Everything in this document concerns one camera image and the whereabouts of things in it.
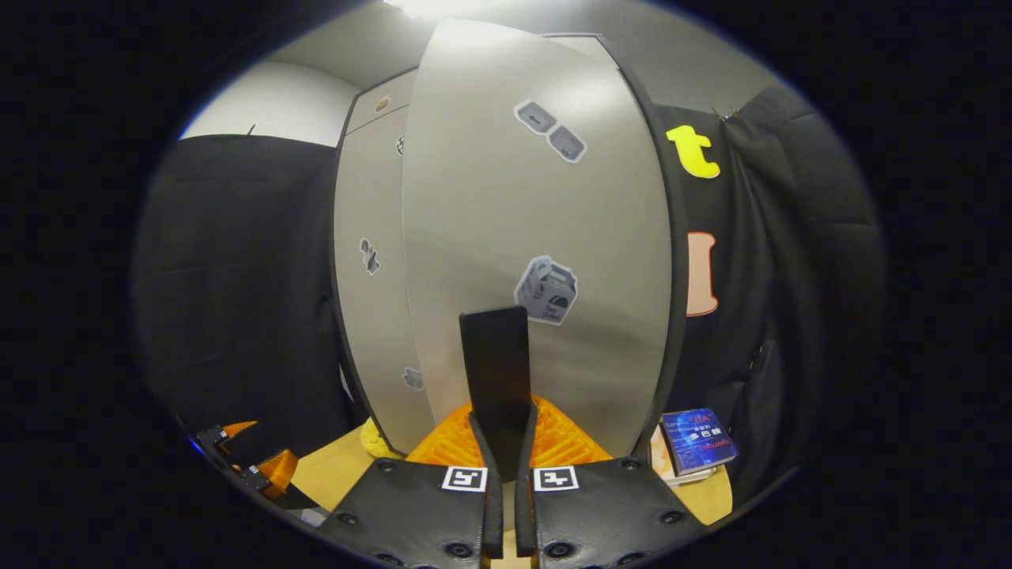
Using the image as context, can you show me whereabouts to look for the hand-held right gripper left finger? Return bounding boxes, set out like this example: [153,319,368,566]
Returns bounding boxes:
[316,403,505,569]

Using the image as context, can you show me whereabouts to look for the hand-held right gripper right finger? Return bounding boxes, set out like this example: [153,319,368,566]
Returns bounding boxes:
[514,395,706,569]

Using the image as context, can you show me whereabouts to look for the black door handle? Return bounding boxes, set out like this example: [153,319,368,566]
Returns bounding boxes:
[459,306,532,483]

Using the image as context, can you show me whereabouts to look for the grey cabinet door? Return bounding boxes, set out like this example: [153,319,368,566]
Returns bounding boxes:
[333,105,436,457]
[401,20,673,459]

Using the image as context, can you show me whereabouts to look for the grey double-door shoe cabinet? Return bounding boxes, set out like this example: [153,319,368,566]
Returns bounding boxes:
[330,20,689,463]

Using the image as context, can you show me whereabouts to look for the yellow plush toy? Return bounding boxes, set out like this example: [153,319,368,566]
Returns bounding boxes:
[360,417,404,459]

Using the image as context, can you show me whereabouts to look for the peach and white book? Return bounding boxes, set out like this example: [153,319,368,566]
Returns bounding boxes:
[650,425,681,484]

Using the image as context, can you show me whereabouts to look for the black backdrop cloth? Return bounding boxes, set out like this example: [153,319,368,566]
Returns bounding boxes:
[130,83,886,507]

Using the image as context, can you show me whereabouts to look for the blue book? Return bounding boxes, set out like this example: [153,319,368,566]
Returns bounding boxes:
[660,408,739,477]

